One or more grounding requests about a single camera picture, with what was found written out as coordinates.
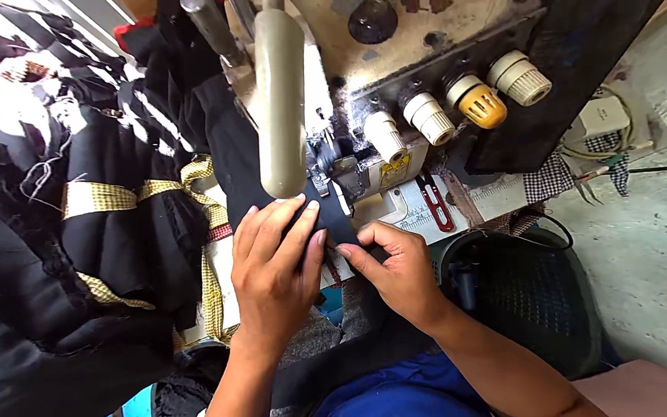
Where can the person's right hand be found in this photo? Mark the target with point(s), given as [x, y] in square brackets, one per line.
[411, 278]

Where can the person's left hand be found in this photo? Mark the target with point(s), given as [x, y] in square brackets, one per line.
[270, 286]

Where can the person's left middle finger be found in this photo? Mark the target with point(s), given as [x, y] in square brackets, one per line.
[276, 227]

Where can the person's left thumb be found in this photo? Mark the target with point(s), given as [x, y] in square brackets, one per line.
[312, 259]

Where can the person's left ring finger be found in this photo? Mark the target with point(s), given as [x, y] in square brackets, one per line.
[257, 231]

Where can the person's right thumb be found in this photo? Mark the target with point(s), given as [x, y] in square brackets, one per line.
[359, 260]

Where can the person's right index finger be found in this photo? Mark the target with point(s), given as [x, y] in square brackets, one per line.
[383, 233]

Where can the person's left index finger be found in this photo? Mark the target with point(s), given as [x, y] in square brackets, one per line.
[298, 234]

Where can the person's left little finger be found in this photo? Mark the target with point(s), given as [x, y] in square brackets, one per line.
[242, 231]

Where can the black fabric piece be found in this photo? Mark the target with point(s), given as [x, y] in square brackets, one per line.
[332, 217]

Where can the person's left forearm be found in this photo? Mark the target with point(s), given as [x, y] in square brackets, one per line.
[248, 376]

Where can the blue plastic container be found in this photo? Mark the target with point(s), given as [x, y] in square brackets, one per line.
[332, 304]

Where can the red thread snips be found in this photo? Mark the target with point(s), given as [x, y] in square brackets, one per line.
[436, 202]

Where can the brown fabric strip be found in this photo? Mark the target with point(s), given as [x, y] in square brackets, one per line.
[465, 202]

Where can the dark bottle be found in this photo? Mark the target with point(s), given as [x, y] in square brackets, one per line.
[466, 286]

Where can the person's legs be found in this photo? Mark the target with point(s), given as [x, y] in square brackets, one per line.
[333, 362]

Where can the white measuring tape strip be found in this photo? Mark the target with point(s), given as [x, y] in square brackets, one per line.
[495, 200]

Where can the red checkered cloth strip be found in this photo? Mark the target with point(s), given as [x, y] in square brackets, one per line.
[507, 222]

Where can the person's body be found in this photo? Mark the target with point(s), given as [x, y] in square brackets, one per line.
[403, 388]

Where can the pile of black garment pieces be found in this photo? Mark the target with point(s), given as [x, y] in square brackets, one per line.
[105, 249]

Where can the yellow checkered fabric strip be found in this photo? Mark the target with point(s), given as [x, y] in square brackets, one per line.
[102, 199]
[107, 292]

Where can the black fuzzy fabric bundle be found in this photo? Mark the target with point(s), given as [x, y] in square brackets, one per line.
[191, 382]

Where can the dark green plastic basket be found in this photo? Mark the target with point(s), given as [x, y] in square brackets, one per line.
[530, 295]

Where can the cream overlock sewing machine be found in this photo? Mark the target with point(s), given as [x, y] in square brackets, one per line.
[391, 63]

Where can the black white checkered cloth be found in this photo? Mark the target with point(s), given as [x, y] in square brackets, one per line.
[547, 178]

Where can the metal tweezers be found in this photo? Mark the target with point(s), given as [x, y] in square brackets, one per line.
[586, 190]

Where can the white plastic box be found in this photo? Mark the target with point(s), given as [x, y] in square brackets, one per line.
[605, 117]

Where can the pink fabric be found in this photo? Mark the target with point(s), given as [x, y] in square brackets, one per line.
[652, 389]

